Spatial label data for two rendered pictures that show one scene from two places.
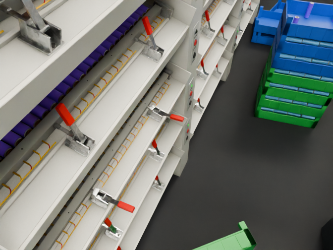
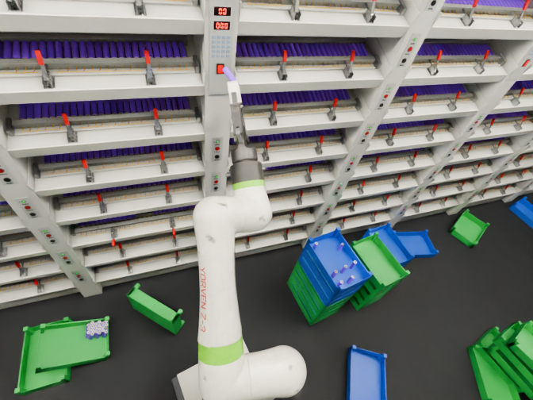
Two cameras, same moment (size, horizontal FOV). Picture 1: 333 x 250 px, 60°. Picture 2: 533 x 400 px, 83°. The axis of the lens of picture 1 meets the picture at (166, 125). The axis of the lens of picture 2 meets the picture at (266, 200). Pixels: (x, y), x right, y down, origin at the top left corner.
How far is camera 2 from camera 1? 109 cm
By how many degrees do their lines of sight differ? 24
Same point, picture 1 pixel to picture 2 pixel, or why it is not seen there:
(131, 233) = (143, 266)
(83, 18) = (109, 178)
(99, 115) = (120, 205)
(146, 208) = (161, 263)
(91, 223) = (102, 237)
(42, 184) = (81, 210)
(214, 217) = (193, 304)
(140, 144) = (151, 228)
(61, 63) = (90, 186)
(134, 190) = (149, 247)
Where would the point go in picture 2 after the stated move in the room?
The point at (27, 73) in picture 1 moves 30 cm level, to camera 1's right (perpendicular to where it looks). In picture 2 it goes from (76, 184) to (115, 240)
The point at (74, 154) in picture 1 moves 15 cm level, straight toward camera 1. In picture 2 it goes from (98, 209) to (73, 238)
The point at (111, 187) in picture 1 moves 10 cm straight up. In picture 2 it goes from (122, 233) to (117, 221)
